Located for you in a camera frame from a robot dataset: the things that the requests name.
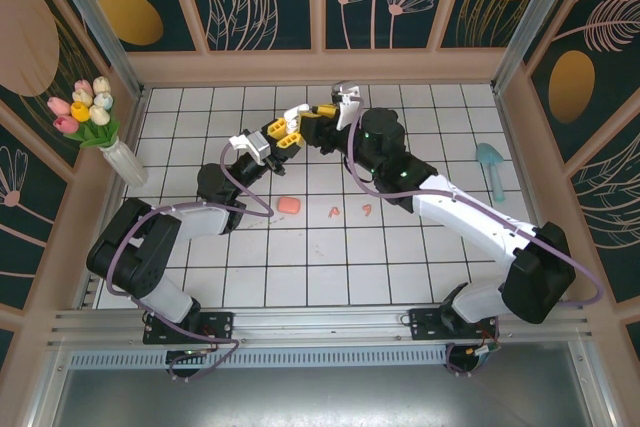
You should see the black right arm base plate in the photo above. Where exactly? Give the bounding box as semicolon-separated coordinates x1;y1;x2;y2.
408;307;501;343

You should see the clear ribbed glass vase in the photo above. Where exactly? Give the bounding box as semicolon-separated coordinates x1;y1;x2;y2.
102;141;150;188

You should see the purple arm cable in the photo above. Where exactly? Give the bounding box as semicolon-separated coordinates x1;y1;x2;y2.
345;95;605;308
104;142;275;382

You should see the aluminium mounting rail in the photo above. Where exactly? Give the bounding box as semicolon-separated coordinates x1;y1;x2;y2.
47;302;594;351

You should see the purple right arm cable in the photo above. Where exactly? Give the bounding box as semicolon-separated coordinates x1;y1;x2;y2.
345;95;605;308

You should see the slotted grey cable duct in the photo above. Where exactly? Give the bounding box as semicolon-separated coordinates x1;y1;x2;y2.
67;350;451;370

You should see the black base controller with wires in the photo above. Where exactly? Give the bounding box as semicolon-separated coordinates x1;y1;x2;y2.
444;329;502;378
164;346;221;382

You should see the aluminium frame post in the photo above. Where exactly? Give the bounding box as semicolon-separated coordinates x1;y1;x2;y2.
39;0;146;98
492;0;586;93

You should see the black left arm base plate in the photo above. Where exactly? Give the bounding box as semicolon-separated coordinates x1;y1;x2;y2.
143;310;235;346

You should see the grey metal shelf panel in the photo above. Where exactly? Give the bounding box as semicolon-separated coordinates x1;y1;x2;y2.
29;341;616;427

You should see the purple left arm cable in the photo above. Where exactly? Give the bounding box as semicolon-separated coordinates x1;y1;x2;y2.
104;142;275;382

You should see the light blue toy shovel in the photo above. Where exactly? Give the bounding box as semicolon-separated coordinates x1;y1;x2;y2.
474;142;507;202

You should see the artificial tulip bouquet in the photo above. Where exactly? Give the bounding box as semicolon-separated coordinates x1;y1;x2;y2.
47;75;122;149

